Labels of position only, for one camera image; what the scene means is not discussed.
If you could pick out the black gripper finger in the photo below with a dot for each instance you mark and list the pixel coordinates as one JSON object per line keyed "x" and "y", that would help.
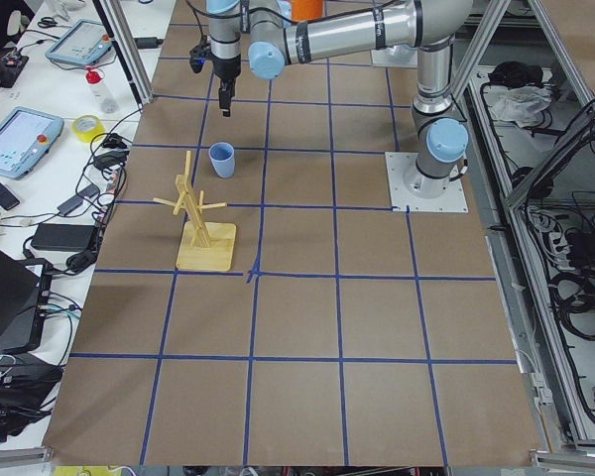
{"x": 226, "y": 92}

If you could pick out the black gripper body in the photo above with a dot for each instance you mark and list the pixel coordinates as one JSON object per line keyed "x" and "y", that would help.
{"x": 226, "y": 68}

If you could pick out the light blue plastic cup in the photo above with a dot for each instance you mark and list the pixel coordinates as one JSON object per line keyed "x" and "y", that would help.
{"x": 222, "y": 157}

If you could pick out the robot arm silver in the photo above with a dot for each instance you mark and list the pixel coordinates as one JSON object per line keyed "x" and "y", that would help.
{"x": 277, "y": 41}

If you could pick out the wooden cup rack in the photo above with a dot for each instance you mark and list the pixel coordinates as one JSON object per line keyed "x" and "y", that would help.
{"x": 204, "y": 246}

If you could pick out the bottle with red cap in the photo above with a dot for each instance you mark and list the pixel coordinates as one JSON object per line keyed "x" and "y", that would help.
{"x": 100, "y": 91}

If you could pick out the yellow tape roll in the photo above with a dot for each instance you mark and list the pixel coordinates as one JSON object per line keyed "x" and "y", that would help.
{"x": 88, "y": 128}

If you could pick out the far teach pendant tablet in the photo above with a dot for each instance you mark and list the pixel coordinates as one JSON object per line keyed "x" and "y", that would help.
{"x": 85, "y": 43}

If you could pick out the teach pendant tablet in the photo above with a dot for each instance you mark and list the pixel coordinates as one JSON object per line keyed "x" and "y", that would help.
{"x": 85, "y": 43}
{"x": 25, "y": 136}

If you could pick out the near teach pendant tablet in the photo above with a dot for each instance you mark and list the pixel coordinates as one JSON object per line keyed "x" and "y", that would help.
{"x": 25, "y": 136}

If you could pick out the black power adapter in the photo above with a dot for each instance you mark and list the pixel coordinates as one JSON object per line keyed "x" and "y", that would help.
{"x": 62, "y": 237}

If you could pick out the black smartphone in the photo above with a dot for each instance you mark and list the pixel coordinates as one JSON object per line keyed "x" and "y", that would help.
{"x": 8, "y": 200}

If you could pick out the black laptop computer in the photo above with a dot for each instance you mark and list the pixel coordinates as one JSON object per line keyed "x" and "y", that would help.
{"x": 23, "y": 290}

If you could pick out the white crumpled cloth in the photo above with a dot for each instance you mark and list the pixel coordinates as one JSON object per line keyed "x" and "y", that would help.
{"x": 521, "y": 105}

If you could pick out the aluminium frame post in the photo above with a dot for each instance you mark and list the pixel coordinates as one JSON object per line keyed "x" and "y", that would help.
{"x": 116, "y": 25}

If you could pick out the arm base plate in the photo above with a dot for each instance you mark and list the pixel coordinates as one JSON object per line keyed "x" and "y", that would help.
{"x": 410, "y": 191}
{"x": 396, "y": 56}

